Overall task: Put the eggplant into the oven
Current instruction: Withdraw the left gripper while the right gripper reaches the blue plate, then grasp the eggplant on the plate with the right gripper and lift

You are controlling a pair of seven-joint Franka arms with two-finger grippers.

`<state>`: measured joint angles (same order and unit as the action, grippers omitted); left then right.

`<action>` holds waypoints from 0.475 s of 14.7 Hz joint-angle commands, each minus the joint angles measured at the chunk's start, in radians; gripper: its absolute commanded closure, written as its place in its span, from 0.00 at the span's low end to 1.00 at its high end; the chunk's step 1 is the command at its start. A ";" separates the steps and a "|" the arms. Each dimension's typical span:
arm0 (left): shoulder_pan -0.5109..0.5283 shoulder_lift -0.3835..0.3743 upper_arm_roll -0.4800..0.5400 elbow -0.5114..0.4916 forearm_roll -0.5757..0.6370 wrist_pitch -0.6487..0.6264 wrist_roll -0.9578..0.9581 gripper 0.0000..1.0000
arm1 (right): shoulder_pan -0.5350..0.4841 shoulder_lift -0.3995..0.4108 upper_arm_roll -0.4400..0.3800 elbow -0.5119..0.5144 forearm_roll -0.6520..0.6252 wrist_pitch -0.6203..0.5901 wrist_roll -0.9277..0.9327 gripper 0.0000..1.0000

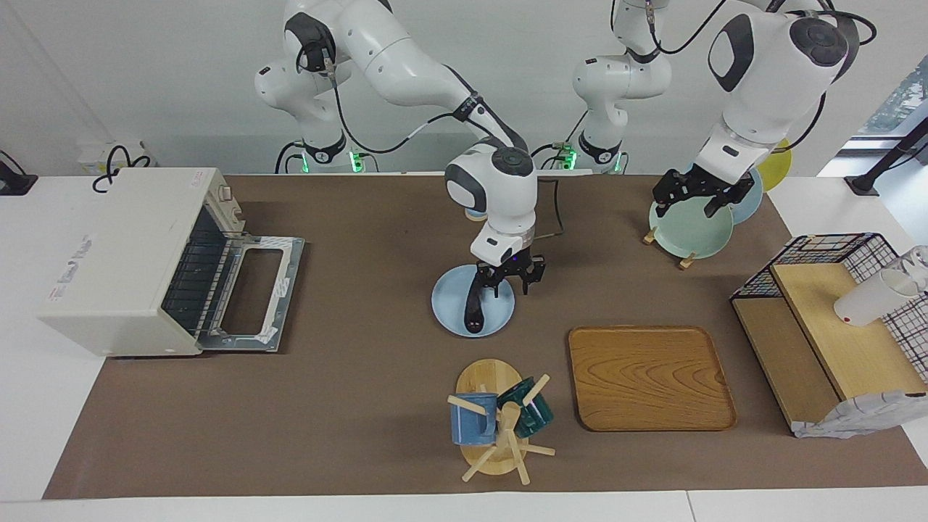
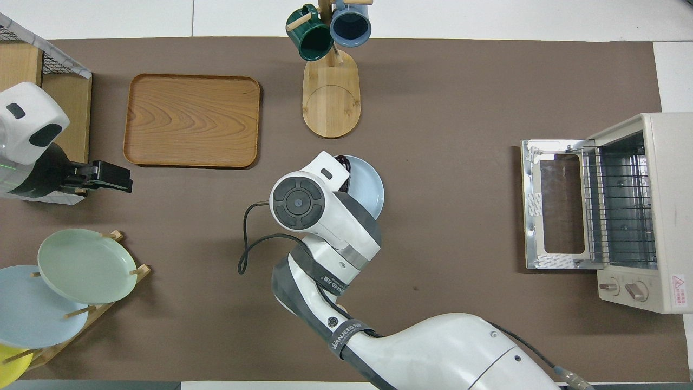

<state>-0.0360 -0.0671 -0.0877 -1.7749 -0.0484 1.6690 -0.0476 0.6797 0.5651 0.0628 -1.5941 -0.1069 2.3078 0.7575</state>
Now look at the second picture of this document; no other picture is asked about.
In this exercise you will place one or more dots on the brown table mat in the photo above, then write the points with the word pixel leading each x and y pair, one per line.
pixel 460 108

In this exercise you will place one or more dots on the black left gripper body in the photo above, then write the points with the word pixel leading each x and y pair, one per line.
pixel 48 176

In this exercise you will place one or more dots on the brown wooden tray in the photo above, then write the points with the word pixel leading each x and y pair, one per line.
pixel 189 119

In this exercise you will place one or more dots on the light blue racked plate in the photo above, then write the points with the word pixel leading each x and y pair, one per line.
pixel 32 319

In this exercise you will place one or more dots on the yellow plate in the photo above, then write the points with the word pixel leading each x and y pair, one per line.
pixel 11 368

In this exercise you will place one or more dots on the blue mug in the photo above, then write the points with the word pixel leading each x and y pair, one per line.
pixel 351 24

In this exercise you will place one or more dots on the pale green plate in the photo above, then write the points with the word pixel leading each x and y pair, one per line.
pixel 86 265

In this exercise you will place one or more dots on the cream toaster oven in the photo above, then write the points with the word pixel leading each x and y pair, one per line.
pixel 671 162

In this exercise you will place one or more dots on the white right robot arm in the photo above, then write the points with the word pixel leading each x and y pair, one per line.
pixel 444 352

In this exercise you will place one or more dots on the wooden plate rack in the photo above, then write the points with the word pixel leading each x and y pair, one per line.
pixel 105 311

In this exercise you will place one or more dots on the wooden mug tree stand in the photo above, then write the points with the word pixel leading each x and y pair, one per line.
pixel 331 103

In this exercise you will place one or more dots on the dark green mug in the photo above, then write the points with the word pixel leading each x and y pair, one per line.
pixel 309 38

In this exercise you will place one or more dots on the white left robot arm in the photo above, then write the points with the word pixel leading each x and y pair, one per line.
pixel 32 100

